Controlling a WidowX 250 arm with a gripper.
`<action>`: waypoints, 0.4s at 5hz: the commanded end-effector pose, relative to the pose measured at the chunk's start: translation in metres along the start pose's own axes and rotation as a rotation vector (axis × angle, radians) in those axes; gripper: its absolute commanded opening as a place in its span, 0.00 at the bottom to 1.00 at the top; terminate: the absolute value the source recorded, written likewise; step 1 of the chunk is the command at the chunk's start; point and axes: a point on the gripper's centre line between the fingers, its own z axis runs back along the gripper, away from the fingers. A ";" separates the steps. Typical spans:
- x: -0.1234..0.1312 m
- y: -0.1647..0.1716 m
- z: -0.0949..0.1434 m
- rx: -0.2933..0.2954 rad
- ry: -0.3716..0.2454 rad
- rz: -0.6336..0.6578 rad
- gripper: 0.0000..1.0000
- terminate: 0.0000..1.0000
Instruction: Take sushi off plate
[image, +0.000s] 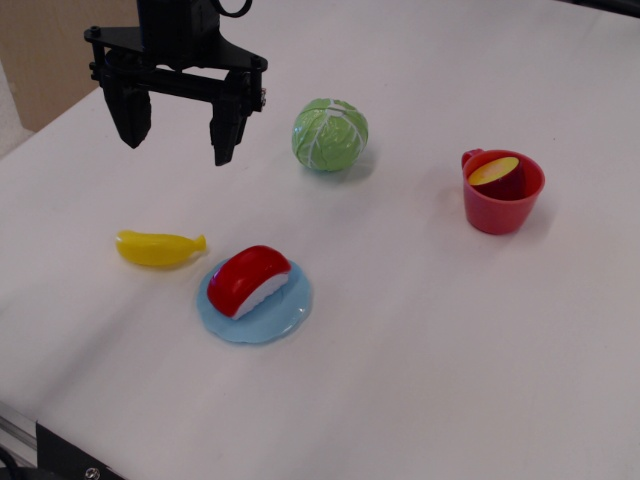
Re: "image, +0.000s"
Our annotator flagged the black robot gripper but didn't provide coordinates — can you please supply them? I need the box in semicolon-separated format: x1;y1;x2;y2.
84;0;268;166

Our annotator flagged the red and white toy sushi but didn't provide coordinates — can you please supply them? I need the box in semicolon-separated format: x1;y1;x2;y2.
206;245;292;320

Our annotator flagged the light blue toy plate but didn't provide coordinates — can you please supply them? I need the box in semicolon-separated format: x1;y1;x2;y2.
195;258;315;345

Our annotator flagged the yellow toy banana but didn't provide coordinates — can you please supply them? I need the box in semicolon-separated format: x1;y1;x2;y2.
115;230;207;267

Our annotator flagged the green toy cabbage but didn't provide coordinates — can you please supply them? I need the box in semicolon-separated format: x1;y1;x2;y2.
291;98;369;172

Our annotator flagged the red plastic cup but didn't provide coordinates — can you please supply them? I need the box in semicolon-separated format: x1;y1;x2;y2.
461;149;545;235

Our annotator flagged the purple and yellow toy fruit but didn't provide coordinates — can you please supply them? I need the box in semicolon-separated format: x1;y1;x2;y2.
468;156;525;201

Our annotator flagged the aluminium table frame rail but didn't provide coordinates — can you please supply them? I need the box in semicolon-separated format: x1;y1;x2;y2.
1;403;37;452

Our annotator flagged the black corner bracket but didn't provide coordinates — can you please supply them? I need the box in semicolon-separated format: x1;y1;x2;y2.
36;423;124;480

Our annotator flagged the black cable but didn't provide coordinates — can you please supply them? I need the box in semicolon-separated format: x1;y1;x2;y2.
0;446;36;480

